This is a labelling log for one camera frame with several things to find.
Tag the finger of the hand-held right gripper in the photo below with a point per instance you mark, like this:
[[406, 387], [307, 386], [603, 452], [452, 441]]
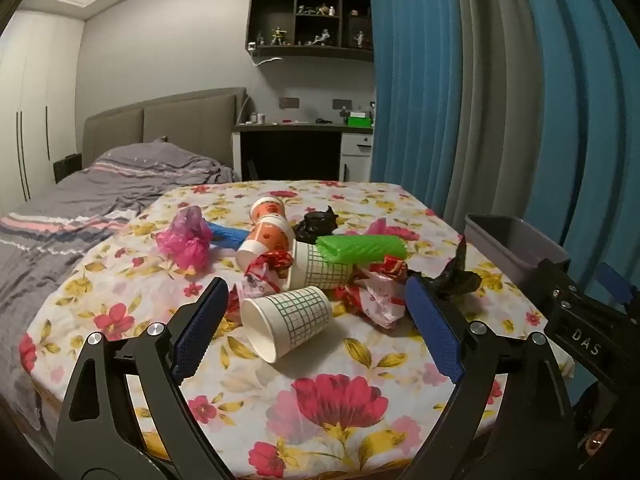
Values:
[[557, 285], [616, 284]]

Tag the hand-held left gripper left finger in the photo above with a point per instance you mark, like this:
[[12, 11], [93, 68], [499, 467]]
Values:
[[200, 330]]

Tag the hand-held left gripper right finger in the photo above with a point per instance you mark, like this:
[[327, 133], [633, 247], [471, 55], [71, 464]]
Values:
[[435, 330]]

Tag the grey plastic bin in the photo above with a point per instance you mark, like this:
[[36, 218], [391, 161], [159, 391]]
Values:
[[510, 250]]

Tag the white grid paper cup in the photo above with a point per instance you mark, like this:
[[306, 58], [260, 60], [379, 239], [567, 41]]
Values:
[[315, 267], [295, 315]]

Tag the green spiky foam roll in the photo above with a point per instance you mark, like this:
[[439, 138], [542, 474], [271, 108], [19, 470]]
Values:
[[360, 247]]

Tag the black plastic bag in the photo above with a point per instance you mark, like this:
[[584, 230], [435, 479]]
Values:
[[312, 227], [457, 280]]

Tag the white red printed wrapper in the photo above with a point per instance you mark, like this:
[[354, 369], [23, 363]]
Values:
[[380, 300], [252, 287]]

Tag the red foil wrapper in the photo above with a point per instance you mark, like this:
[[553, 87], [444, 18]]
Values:
[[265, 262], [395, 265]]

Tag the pink plastic bag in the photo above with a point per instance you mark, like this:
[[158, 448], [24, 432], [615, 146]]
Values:
[[185, 245]]

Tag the blue plastic wrapper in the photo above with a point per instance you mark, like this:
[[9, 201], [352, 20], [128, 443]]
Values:
[[225, 234]]

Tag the orange printed paper cup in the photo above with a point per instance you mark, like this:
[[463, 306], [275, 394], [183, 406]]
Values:
[[267, 207], [265, 237]]

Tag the floral tablecloth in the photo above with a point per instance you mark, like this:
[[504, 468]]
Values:
[[325, 410]]

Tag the grey striped blanket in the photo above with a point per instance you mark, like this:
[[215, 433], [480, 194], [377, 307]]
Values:
[[100, 185]]

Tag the white drawer cabinet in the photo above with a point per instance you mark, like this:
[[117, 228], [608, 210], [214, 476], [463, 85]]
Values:
[[356, 155]]

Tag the dark desk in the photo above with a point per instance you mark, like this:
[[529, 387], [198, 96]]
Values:
[[285, 155]]

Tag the black nightstand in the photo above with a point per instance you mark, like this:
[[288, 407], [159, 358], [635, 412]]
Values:
[[67, 167]]

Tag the small white bottles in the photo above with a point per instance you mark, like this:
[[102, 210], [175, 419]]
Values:
[[257, 118]]

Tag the green box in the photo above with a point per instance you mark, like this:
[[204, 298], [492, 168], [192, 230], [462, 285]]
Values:
[[360, 121]]

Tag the blue and grey curtain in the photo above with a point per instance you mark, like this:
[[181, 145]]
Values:
[[450, 85]]

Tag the white wardrobe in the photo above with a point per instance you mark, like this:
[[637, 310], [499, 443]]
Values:
[[35, 110]]

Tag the row of figurines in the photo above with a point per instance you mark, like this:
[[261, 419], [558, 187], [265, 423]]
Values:
[[277, 36]]

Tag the dark wall socket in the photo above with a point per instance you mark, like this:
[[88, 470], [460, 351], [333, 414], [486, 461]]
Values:
[[342, 104], [289, 103]]

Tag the dark wall shelf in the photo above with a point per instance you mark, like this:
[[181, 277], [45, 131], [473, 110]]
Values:
[[300, 51]]

